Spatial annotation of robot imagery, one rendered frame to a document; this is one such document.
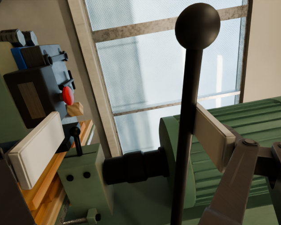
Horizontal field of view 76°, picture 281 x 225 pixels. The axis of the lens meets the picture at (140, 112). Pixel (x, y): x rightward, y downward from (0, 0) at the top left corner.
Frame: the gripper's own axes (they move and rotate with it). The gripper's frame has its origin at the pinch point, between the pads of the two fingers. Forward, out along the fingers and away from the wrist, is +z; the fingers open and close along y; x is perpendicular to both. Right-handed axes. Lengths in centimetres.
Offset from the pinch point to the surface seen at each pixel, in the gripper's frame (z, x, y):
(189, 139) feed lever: -0.7, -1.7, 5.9
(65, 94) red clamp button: 10.7, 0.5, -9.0
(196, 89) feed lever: -0.7, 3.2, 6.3
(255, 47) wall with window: 142, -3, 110
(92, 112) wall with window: 143, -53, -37
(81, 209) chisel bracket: 10.4, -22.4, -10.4
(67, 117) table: 37.8, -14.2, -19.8
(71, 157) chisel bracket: 13.4, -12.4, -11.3
